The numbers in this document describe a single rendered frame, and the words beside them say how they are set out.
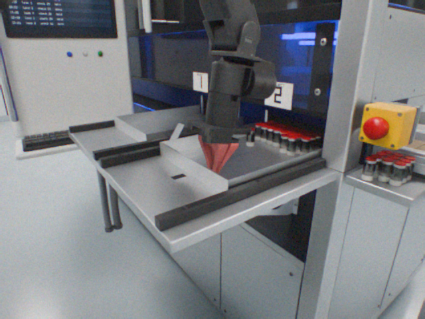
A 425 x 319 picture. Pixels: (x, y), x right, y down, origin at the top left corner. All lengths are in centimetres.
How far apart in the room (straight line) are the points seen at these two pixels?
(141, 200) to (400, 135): 46
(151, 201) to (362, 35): 48
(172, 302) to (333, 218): 101
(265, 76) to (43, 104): 98
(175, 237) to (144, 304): 114
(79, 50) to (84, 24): 11
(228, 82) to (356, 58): 26
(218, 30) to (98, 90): 91
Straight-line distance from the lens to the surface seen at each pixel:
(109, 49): 134
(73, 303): 164
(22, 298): 178
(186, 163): 60
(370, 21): 61
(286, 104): 71
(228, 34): 48
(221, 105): 48
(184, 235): 42
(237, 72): 48
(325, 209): 71
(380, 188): 63
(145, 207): 49
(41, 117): 132
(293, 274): 87
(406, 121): 59
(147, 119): 104
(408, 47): 79
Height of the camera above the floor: 113
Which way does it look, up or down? 21 degrees down
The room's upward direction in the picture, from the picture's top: straight up
